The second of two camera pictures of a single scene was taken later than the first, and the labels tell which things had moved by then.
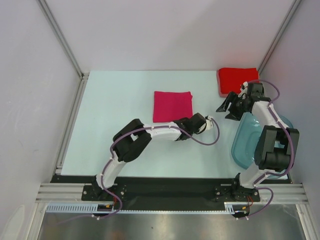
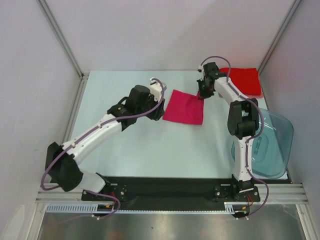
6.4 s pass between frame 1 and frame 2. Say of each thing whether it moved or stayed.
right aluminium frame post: stayed
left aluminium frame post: stayed
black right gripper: moved
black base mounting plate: stayed
